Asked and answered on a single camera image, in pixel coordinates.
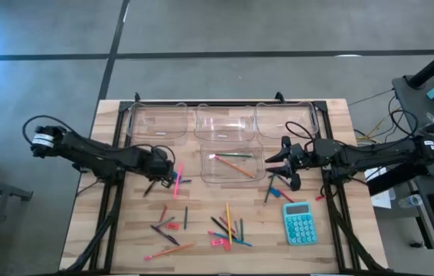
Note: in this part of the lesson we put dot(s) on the red pen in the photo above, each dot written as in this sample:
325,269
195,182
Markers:
178,180

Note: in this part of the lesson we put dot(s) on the white paper sheet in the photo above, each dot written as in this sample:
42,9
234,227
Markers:
380,197

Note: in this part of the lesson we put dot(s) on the clear water bottle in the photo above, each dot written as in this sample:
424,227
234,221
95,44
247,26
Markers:
410,200

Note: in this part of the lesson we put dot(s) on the black computer mouse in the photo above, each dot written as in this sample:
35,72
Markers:
416,244

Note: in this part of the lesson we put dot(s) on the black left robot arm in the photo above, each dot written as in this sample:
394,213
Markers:
86,150

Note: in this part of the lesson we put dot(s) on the red crayon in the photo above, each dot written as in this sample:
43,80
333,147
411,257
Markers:
223,220
286,196

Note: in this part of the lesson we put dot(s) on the red marker edge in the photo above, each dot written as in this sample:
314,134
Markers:
162,213

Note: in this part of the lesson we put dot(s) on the orange pencil pink eraser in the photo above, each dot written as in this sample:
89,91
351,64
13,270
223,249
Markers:
234,167
169,251

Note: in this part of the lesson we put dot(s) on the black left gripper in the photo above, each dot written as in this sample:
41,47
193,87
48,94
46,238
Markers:
159,165

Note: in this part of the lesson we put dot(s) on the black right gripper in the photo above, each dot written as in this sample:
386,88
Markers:
303,158

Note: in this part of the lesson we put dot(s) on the dark blue marker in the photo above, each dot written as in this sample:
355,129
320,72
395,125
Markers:
186,181

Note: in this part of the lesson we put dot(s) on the clear plastic bin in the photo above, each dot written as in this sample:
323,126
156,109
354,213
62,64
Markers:
157,122
224,122
224,172
282,115

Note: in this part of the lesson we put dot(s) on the yellow pencil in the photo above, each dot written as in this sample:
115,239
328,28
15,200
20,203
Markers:
229,223

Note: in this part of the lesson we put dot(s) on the black pen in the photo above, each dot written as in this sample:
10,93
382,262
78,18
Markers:
149,188

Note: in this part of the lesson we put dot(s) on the dark green marker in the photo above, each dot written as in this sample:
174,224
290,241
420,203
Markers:
241,229

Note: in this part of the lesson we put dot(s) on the purple pen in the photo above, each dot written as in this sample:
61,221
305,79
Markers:
164,235

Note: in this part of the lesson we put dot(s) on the dark grey desk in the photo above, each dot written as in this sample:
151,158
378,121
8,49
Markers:
431,165

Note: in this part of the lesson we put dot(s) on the teal calculator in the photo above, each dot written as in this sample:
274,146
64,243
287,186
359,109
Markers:
300,224

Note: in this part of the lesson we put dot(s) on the red eraser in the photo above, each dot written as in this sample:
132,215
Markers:
227,245
172,226

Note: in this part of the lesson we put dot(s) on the red zip tie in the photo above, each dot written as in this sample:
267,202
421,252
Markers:
319,198

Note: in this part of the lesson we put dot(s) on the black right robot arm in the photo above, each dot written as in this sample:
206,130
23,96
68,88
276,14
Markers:
374,155

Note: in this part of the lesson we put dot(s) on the black aluminium frame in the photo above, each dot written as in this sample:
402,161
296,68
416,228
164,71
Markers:
125,106

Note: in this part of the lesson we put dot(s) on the green pencil pink eraser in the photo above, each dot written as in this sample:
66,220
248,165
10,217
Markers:
269,188

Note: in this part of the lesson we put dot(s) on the blue pencil pink eraser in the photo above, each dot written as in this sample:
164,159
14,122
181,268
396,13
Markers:
240,242

